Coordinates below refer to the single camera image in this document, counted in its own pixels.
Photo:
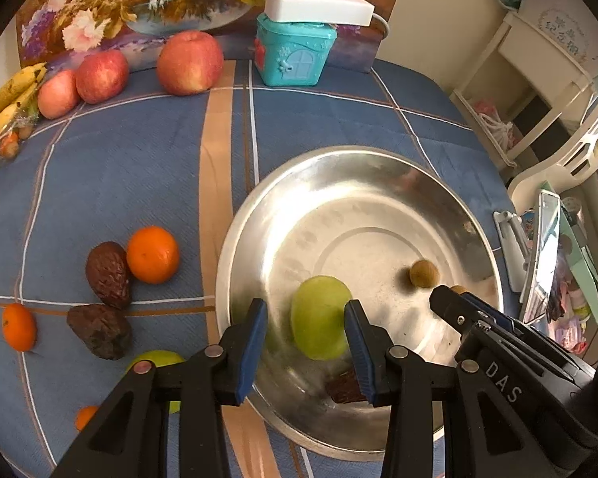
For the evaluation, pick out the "white shelf unit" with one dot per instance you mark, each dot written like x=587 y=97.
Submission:
x=543 y=55

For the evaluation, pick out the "small brown longan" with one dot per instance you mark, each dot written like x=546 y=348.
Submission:
x=457 y=289
x=423 y=274

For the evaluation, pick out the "round stainless steel plate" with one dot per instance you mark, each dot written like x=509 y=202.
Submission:
x=359 y=219

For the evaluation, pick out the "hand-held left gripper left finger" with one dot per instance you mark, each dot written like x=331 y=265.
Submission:
x=251 y=351

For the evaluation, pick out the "white chair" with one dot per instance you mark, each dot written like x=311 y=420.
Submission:
x=578 y=154

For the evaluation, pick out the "small pink apple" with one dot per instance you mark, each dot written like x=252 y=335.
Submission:
x=57 y=94

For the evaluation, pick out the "small orange mandarin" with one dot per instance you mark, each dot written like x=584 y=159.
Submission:
x=84 y=417
x=18 y=327

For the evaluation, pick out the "medium dark red apple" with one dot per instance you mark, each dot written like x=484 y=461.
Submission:
x=102 y=77

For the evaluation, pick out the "white clip holder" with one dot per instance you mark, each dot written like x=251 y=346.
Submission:
x=511 y=244

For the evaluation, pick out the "blue plaid tablecloth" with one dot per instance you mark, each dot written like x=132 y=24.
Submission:
x=129 y=169

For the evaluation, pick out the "small orange in container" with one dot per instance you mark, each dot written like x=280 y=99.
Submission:
x=9 y=146

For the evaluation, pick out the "standing mirror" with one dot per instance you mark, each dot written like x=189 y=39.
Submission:
x=543 y=254

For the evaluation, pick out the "dark wrinkled passion fruit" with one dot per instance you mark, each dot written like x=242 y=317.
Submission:
x=344 y=387
x=107 y=274
x=99 y=331

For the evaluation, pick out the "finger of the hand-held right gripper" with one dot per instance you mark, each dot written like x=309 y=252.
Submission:
x=451 y=303
x=484 y=307

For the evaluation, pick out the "yellow banana bunch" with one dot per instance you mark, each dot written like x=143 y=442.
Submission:
x=7 y=97

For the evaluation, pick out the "teal house-shaped box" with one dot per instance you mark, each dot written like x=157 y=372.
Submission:
x=291 y=55

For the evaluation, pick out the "large red apple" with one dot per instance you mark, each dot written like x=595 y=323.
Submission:
x=190 y=62

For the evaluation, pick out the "large orange mandarin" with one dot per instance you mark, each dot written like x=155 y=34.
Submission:
x=153 y=255

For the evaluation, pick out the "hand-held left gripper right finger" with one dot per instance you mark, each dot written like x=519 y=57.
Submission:
x=361 y=358

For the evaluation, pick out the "clear plastic fruit container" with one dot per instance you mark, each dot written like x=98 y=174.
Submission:
x=22 y=124

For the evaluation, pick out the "green jujube fruit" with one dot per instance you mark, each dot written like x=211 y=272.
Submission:
x=162 y=358
x=319 y=313

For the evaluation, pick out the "white plastic bag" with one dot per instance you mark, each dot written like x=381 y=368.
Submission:
x=498 y=127

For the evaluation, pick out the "floral painting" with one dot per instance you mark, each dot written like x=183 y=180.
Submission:
x=104 y=5

